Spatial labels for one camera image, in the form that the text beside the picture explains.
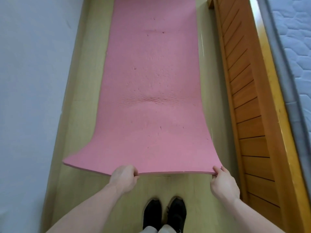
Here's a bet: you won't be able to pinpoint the person's right hand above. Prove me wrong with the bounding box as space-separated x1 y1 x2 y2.
210 165 241 205

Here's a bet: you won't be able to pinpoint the grey quilted mattress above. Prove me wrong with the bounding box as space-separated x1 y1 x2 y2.
256 0 311 192

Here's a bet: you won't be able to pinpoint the person's white trousers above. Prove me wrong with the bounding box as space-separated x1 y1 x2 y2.
140 224 177 233

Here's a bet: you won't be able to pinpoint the pink yoga mat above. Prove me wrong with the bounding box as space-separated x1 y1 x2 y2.
63 0 223 176

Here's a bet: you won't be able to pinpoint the person's black right shoe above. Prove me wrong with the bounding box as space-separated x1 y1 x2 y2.
167 197 187 233

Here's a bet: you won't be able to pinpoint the person's left hand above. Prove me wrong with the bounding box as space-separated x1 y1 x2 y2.
108 164 140 195

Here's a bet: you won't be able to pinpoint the person's right forearm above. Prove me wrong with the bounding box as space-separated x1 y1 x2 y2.
227 196 285 233

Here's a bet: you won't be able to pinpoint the person's left forearm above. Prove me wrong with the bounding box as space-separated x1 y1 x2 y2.
47 184 123 233

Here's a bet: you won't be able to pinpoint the wooden bed frame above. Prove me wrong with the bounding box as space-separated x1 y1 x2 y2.
208 0 311 233

